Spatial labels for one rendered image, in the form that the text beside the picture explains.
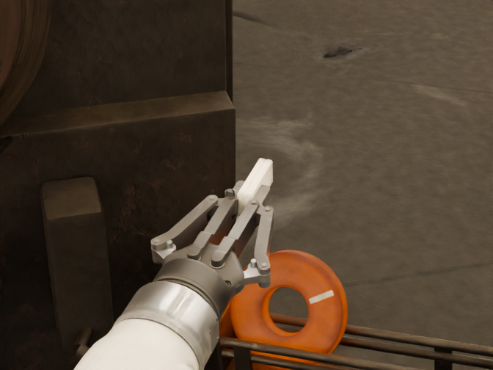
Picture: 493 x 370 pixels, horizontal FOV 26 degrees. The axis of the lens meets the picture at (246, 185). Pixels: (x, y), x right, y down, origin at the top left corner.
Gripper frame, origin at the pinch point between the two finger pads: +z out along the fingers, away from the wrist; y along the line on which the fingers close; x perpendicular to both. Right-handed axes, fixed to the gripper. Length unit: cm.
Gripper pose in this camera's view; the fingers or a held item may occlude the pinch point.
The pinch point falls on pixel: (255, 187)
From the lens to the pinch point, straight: 115.0
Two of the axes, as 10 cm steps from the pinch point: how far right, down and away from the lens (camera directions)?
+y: 9.3, 1.9, -3.0
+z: 3.6, -5.7, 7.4
